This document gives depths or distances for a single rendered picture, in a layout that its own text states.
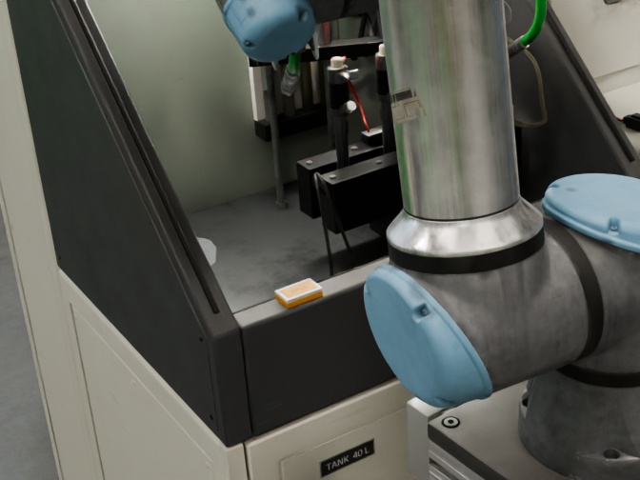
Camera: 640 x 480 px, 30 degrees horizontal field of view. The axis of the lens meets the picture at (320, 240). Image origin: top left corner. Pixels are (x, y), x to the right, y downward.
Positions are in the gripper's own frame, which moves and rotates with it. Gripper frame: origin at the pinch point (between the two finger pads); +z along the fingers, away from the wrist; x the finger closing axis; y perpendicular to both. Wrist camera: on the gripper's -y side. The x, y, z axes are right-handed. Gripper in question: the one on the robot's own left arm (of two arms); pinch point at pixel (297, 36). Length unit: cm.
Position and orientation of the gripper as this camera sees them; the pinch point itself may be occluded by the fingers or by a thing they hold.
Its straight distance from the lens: 146.3
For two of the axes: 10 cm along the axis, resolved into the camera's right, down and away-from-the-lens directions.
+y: 1.4, 9.3, -3.3
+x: 9.5, -2.2, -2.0
